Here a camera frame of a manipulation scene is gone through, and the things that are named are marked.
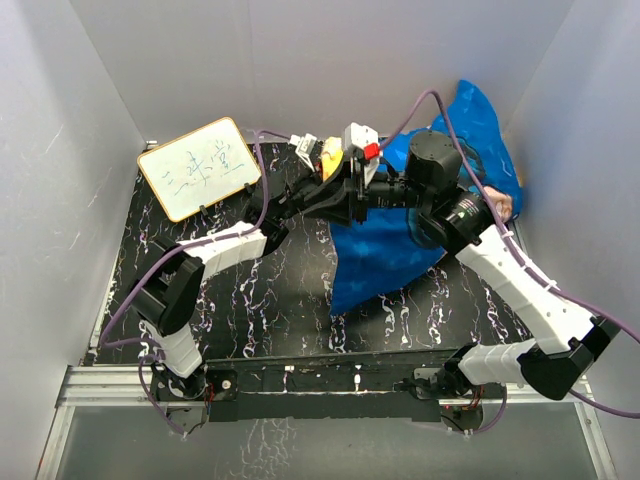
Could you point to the aluminium frame rail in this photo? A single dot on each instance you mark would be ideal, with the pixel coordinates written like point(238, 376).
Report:
point(104, 429)

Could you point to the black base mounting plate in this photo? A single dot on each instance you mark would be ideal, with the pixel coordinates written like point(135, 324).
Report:
point(411, 384)

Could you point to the orange and blue pillowcase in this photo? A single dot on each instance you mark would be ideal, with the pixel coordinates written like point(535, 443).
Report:
point(392, 247)

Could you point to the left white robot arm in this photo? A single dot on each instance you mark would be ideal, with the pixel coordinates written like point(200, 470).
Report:
point(165, 297)

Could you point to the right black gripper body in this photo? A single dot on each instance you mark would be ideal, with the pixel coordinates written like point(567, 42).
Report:
point(383, 191)

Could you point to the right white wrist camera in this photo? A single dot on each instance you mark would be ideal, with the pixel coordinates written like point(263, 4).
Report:
point(356, 136)

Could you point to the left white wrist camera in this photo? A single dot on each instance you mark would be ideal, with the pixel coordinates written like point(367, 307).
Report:
point(304, 146)

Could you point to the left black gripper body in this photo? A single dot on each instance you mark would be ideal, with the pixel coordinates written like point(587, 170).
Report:
point(298, 193)

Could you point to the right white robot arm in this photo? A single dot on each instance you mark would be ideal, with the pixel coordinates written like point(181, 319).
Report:
point(567, 338)

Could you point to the small whiteboard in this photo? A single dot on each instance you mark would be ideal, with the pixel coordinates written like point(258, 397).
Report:
point(199, 169)

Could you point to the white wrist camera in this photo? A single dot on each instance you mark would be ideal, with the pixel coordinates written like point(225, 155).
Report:
point(304, 146)
point(356, 136)

